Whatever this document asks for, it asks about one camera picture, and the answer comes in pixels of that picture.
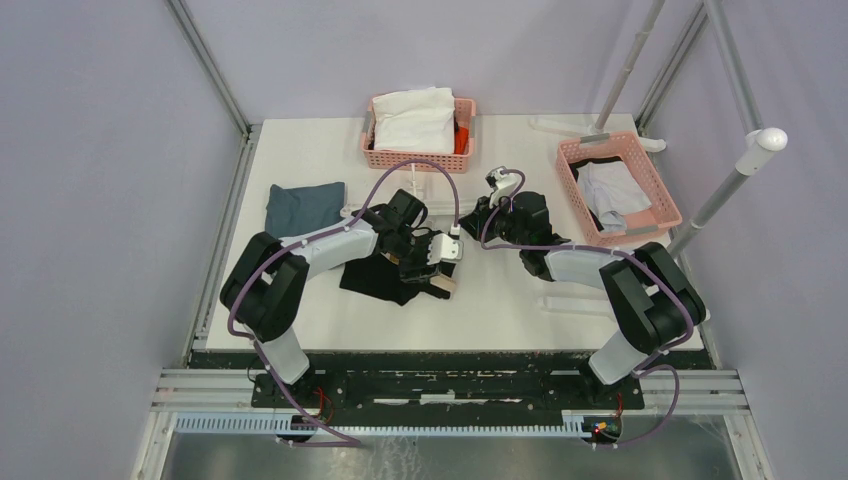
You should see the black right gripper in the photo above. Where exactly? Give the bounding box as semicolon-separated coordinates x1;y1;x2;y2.
458;191;528;250

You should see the white clip hanger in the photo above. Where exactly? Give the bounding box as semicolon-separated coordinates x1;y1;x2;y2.
340;165;491;225

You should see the black underwear beige waistband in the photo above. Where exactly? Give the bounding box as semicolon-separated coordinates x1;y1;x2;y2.
339;255;451;306

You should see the pink basket with white cloth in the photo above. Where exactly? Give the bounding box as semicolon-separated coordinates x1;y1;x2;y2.
359;98;478;173

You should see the pink basket with underwear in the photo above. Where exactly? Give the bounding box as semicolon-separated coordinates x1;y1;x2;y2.
556;131;682;247

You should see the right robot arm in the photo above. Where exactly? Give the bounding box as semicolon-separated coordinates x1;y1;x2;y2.
459;192;708;408

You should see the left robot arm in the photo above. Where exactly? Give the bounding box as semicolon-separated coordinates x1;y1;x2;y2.
219;190;463;407

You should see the light grey underwear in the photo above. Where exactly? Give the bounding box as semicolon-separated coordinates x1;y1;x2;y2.
573;157;652;232

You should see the folded blue-grey cloth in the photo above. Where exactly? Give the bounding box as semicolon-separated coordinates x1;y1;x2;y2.
264;182;346;238

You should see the white crumpled cloth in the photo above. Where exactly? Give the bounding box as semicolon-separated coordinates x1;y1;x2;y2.
372;87;455;154

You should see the metal drying rack stand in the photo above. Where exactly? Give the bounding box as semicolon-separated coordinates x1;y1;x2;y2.
527;0;790;326

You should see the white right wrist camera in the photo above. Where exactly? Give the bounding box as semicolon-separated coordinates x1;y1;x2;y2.
485;166;522;209

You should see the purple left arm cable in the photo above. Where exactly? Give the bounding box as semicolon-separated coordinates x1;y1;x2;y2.
227;158;463;448

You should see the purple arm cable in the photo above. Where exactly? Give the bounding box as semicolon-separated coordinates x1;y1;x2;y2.
480;168;696;448
227;158;463;448

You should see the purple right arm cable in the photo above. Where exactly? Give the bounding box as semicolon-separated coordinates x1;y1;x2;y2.
480;168;696;448

